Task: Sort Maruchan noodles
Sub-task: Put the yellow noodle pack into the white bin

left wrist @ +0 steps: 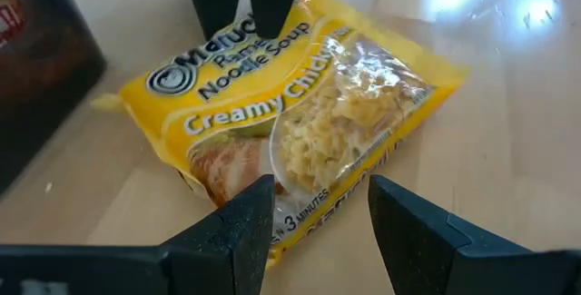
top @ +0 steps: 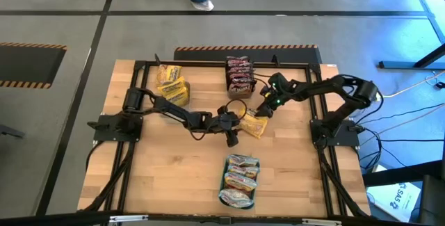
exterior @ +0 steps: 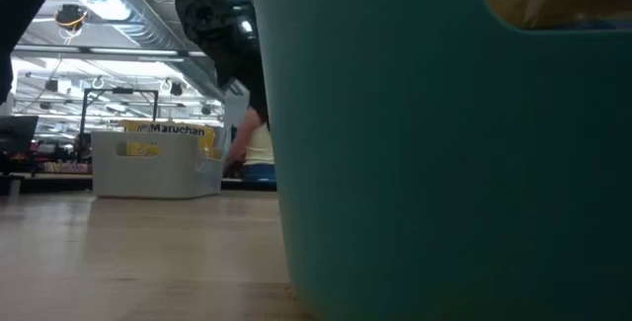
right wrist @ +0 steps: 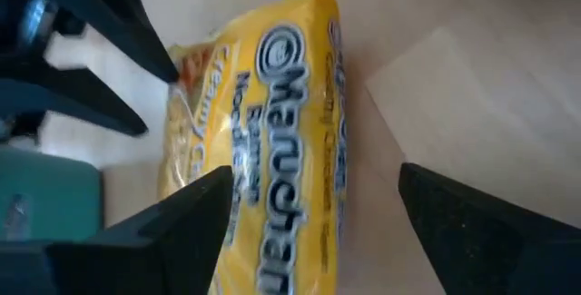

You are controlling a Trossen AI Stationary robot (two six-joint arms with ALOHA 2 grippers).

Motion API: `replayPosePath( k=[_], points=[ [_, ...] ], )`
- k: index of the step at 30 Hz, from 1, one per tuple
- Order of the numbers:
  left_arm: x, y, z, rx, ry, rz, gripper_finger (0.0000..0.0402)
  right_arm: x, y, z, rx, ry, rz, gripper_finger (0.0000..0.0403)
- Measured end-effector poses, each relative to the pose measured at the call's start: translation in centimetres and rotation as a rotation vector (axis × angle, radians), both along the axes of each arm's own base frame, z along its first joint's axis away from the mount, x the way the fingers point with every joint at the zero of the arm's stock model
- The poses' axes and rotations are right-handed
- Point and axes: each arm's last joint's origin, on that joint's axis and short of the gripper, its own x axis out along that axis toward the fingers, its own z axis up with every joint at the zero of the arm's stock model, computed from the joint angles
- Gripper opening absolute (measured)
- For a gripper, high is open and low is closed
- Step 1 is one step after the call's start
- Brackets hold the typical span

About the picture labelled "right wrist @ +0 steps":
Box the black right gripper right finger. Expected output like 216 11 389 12
398 162 581 295

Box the yellow Maruchan ramen pack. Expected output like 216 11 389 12
156 0 349 295

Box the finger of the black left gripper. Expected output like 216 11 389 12
74 0 180 84
0 53 150 138

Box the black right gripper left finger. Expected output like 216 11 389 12
0 164 234 295

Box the teal plastic bin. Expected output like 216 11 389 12
0 143 104 244

